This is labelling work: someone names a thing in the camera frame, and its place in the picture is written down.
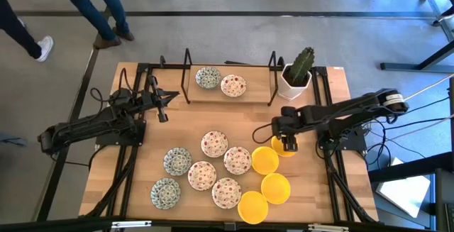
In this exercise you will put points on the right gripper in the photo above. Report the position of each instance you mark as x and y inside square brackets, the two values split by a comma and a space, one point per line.
[283, 122]

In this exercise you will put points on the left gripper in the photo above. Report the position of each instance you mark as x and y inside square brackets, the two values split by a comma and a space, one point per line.
[150, 99]

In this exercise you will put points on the yellow mini bowl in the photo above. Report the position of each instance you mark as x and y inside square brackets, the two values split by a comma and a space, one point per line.
[275, 188]
[276, 149]
[265, 160]
[252, 207]

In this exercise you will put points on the blue floral mini bowl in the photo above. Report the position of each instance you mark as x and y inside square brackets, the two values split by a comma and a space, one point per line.
[208, 77]
[165, 193]
[177, 161]

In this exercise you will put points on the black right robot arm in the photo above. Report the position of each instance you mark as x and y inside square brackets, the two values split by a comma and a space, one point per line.
[354, 109]

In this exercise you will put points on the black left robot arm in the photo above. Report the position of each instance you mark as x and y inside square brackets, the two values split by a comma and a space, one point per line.
[81, 129]

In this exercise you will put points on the white hexagonal plant pot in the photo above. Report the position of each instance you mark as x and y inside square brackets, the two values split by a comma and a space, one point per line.
[289, 92]

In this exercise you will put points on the green cactus plant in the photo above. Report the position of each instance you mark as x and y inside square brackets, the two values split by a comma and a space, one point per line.
[303, 61]

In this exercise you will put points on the person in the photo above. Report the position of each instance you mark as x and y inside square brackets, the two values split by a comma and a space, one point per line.
[16, 30]
[85, 8]

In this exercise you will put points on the white flat box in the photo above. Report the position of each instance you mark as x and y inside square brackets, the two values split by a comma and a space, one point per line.
[404, 193]

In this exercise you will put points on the black floor stand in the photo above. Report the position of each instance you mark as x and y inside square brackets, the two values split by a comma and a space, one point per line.
[408, 67]

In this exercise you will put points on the black rig crossbeam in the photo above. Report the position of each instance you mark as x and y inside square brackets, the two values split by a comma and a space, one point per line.
[71, 226]

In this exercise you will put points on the black aluminium rig frame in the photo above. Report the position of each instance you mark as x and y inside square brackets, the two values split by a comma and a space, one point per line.
[166, 65]

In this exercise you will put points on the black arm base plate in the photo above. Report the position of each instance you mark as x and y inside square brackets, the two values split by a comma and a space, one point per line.
[356, 145]
[117, 141]

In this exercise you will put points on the silver metal bracket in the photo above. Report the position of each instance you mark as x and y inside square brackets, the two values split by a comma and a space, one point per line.
[131, 224]
[328, 228]

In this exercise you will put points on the black desk frame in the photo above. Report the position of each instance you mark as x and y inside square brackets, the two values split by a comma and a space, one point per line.
[408, 168]

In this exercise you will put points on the grey metal floor rail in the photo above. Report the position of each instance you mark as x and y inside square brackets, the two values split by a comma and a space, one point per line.
[435, 8]

